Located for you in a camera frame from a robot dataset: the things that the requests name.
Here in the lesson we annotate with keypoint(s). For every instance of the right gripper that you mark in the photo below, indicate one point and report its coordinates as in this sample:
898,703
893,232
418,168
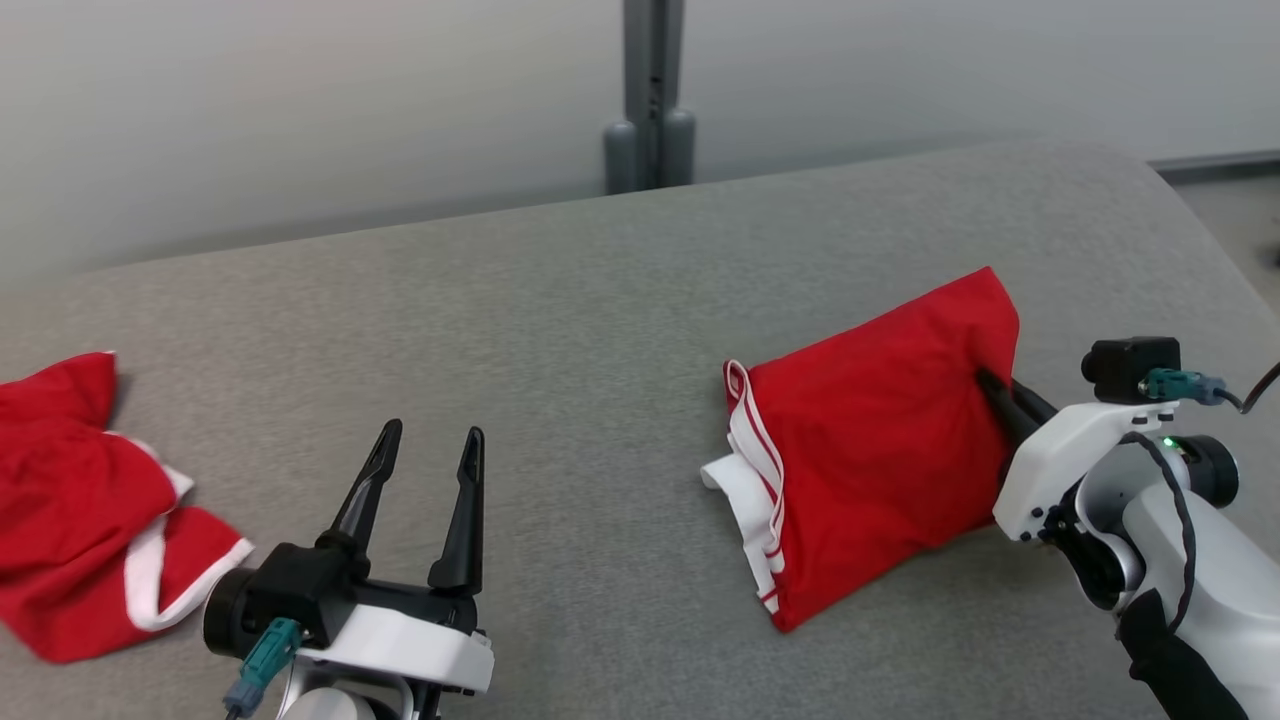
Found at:
1110,540

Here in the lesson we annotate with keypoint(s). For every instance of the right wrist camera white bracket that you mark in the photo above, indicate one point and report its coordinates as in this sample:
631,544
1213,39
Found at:
1060,450

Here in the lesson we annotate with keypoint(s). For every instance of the grey partition post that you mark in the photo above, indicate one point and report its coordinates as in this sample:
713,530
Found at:
652,80

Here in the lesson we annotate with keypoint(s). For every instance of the red and white shirt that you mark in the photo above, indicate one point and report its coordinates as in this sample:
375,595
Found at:
870,450

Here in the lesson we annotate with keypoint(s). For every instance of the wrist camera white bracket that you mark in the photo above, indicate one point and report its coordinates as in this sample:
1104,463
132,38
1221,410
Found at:
400,650
1060,450

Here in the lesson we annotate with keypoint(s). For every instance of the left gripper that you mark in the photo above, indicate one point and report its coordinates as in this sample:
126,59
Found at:
410,605

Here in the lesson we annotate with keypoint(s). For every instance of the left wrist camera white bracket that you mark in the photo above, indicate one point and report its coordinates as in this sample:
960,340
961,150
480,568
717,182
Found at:
400,650

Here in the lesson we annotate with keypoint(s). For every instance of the red shorts white trim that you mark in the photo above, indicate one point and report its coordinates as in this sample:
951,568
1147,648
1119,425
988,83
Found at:
70,500

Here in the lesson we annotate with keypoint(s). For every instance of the grey cylindrical post cap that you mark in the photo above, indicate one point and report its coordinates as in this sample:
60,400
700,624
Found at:
680,150
618,160

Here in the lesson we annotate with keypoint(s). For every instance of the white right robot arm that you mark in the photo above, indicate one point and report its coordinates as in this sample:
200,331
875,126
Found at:
1230,600

